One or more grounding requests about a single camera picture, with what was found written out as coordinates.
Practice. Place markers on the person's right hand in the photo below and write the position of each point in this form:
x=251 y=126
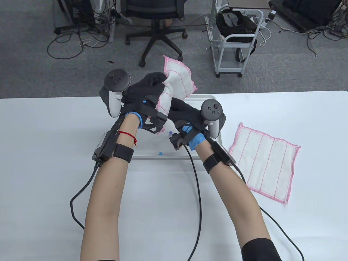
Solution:
x=185 y=114

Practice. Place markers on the person's left hand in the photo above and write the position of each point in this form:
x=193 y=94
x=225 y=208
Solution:
x=144 y=92

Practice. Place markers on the white pink-striped dish cloth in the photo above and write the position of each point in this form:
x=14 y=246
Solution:
x=266 y=163
x=178 y=78

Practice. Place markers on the person's left forearm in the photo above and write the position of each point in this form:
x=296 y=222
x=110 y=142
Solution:
x=106 y=195

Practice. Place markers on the person's right forearm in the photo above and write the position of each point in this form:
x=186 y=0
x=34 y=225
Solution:
x=239 y=195

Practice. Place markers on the grey right hand controller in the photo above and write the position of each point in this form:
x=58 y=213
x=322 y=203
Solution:
x=213 y=108

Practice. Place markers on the grey hand controller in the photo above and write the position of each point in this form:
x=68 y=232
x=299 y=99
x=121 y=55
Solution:
x=213 y=108
x=117 y=80

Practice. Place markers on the grey left hand controller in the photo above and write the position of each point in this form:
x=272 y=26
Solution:
x=117 y=80

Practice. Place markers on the white plastic tray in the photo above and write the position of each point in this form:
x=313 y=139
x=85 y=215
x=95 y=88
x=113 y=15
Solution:
x=152 y=146

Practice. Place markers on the black right wrist box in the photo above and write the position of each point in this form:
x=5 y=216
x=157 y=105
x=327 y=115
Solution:
x=224 y=155

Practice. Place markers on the black wrist box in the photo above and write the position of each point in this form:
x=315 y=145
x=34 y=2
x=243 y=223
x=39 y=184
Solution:
x=224 y=155
x=104 y=146

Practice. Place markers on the black office chair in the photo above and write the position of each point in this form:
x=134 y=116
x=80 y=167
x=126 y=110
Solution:
x=157 y=30

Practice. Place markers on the white metal cart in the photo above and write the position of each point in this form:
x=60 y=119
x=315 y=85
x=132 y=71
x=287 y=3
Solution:
x=231 y=69

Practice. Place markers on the black left wrist box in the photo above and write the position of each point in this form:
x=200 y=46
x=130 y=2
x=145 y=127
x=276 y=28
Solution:
x=104 y=146

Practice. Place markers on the white power strip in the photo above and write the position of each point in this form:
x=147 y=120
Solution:
x=208 y=28

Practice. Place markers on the black equipment stand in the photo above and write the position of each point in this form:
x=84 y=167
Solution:
x=81 y=13

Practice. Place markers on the black bag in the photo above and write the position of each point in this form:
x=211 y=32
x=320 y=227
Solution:
x=233 y=24

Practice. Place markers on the black flat equipment base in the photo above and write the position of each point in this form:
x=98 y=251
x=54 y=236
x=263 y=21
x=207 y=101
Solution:
x=307 y=13

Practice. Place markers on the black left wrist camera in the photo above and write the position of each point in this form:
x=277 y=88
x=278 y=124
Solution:
x=159 y=122

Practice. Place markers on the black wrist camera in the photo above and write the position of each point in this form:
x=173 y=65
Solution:
x=159 y=122
x=176 y=141

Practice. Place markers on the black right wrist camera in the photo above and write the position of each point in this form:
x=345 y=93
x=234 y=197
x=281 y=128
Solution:
x=176 y=141

